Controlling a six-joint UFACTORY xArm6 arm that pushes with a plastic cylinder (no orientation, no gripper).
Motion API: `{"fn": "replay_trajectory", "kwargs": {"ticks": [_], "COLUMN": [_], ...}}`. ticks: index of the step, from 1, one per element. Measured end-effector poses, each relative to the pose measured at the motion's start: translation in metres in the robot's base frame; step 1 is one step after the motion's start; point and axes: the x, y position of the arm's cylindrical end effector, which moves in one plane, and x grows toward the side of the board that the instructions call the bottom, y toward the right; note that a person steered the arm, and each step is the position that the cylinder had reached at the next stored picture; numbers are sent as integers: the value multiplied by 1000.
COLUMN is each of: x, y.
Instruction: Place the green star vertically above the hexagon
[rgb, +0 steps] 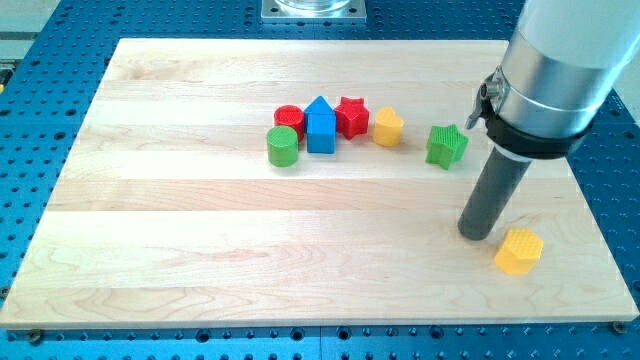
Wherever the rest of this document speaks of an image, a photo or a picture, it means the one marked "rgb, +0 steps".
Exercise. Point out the green star block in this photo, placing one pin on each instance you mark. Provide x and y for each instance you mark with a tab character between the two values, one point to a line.
445	146

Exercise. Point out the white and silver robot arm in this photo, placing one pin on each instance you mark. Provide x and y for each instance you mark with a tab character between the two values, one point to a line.
562	61

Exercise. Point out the light wooden board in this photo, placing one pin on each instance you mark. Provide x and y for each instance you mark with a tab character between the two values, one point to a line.
168	213

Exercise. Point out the blue house-shaped block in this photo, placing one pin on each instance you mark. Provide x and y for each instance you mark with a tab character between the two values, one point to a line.
320	122

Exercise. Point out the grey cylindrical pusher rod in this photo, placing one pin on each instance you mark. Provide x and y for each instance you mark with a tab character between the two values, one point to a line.
497	182

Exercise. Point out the green cylinder block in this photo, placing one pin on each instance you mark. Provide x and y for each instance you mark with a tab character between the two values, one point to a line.
282	144

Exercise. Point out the red star block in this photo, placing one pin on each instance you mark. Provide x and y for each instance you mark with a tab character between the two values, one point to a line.
352	117

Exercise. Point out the red cylinder block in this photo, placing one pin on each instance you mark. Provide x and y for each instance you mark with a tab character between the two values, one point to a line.
291	116

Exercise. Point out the yellow heart block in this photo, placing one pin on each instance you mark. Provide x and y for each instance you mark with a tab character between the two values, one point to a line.
388	127

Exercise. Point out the black clamp with metal lever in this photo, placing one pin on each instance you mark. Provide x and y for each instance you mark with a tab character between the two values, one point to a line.
514	139

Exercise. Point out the yellow hexagon block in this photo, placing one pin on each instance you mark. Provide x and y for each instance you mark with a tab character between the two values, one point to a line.
519	252

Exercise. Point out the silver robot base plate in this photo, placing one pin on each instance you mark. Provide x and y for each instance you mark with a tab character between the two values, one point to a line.
307	10

